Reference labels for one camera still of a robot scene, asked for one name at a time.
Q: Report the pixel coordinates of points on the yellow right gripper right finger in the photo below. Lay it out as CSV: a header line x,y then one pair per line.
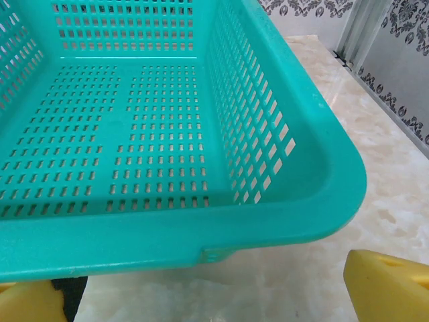
x,y
388,292

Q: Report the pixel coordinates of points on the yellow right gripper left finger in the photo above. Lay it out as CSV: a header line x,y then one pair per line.
x,y
30,302

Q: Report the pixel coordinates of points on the teal plastic basket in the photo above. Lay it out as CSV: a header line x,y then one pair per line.
x,y
167,234

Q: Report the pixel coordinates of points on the aluminium frame post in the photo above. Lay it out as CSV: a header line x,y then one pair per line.
x,y
365,27

